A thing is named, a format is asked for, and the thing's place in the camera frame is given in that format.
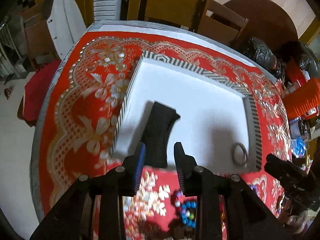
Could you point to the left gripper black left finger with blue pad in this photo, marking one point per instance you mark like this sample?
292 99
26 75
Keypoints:
133 165

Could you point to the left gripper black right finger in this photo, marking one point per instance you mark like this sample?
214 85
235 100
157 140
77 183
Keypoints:
185 165

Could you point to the blue plastic bag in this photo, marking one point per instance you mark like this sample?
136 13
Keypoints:
298 147

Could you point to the white striped-edge tray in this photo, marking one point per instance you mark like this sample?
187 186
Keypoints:
218 123

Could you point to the orange plastic stool stack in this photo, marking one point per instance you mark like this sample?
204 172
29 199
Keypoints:
304 101

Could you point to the red cloth on chair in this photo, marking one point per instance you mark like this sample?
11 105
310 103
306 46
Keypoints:
35 92

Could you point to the black plastic bag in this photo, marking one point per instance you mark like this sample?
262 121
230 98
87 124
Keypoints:
257 50

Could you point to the white cushioned chair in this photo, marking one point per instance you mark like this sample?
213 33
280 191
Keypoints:
66 25

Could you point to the wooden chair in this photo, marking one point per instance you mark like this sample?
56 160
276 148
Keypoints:
205 17

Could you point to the dark round wooden table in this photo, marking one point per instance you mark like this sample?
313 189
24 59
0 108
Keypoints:
267 21

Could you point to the black bracelet display stand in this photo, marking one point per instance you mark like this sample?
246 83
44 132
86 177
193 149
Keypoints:
156 134

